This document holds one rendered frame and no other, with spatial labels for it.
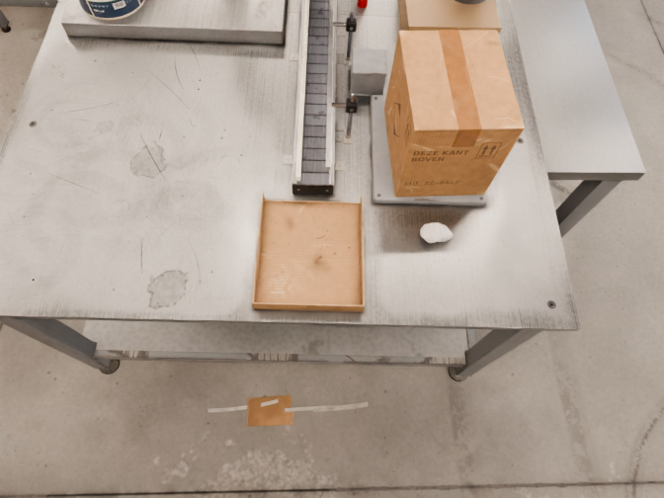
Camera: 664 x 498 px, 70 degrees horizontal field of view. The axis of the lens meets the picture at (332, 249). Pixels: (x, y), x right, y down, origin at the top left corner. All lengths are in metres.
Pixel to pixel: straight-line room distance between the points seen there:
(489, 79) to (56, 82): 1.22
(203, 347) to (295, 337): 0.33
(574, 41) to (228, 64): 1.12
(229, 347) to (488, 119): 1.16
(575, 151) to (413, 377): 1.02
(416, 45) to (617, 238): 1.61
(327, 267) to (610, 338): 1.47
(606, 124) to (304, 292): 1.03
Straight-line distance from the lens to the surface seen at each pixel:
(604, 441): 2.21
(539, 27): 1.87
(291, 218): 1.24
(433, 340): 1.80
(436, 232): 1.22
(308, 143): 1.31
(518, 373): 2.11
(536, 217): 1.38
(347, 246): 1.20
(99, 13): 1.74
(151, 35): 1.71
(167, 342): 1.82
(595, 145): 1.60
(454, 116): 1.10
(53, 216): 1.41
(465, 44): 1.26
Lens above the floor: 1.91
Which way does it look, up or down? 65 degrees down
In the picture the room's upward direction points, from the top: 5 degrees clockwise
